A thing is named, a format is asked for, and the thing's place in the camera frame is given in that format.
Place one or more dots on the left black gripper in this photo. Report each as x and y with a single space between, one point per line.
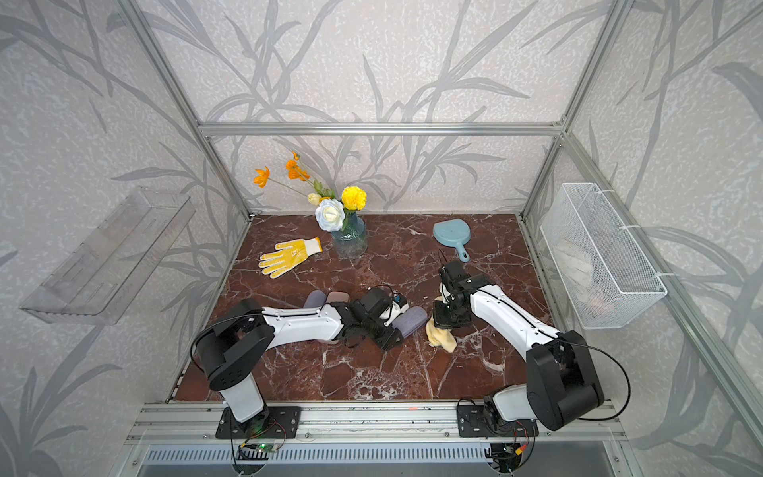
390 340

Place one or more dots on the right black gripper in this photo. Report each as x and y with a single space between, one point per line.
440 322

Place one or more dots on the yellow microfiber cloth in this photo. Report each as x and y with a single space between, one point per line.
440 338

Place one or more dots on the lavender eyeglass case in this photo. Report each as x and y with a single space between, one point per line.
410 321
315 299

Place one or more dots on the pink eyeglass case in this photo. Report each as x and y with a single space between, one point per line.
337 297

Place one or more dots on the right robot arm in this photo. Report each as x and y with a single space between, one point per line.
562 383

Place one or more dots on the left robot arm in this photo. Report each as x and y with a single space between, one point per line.
229 349

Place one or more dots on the teal hand mirror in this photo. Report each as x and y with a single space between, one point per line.
455 234

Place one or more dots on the yellow work glove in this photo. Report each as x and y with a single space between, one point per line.
288 255

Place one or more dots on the glass vase with flowers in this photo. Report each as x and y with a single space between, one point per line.
333 212

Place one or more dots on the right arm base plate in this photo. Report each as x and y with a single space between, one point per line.
485 421

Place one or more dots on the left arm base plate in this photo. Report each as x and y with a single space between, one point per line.
279 422

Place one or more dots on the white wire mesh basket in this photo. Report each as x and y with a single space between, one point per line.
605 273

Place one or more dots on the aluminium mounting rail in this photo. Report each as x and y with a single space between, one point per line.
196 422

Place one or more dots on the clear acrylic wall shelf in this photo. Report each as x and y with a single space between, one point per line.
96 284

